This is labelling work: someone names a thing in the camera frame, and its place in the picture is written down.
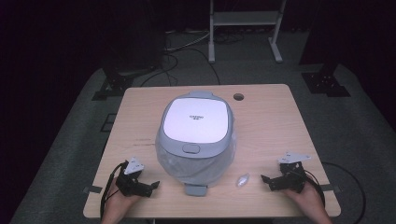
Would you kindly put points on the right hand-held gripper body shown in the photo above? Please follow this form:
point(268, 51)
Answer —
point(291, 175)

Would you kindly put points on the grey table edge tab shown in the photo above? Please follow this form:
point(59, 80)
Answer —
point(92, 189)
point(330, 187)

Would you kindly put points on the small clear plastic wrapper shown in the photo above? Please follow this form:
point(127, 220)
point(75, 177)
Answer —
point(243, 180)

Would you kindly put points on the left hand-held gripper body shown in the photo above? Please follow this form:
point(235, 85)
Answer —
point(130, 180)

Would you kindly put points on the dark floor outlet plate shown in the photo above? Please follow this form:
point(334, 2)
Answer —
point(108, 122)

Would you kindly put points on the person's left hand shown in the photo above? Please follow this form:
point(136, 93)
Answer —
point(120, 202)

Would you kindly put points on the white metal stand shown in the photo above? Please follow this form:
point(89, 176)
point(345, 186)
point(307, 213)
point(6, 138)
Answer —
point(243, 18)

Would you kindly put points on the person's right hand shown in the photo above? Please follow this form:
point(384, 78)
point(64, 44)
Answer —
point(306, 199)

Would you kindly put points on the black stand base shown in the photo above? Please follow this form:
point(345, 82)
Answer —
point(113, 87)
point(325, 84)

